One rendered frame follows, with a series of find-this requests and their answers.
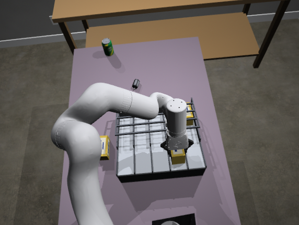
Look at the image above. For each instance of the yellow butter carton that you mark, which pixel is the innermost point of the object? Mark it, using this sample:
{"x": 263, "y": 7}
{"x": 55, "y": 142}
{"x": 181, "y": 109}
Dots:
{"x": 178, "y": 156}
{"x": 105, "y": 141}
{"x": 189, "y": 115}

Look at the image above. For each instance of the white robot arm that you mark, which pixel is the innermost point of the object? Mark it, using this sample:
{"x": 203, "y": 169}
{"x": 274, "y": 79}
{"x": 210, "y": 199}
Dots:
{"x": 73, "y": 133}

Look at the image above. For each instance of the green drink can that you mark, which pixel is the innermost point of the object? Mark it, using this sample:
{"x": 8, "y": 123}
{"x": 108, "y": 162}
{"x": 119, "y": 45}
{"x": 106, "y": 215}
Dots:
{"x": 107, "y": 47}

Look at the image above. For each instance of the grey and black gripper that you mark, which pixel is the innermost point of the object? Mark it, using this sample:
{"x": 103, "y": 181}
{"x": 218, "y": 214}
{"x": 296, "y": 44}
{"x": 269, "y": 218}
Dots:
{"x": 176, "y": 143}

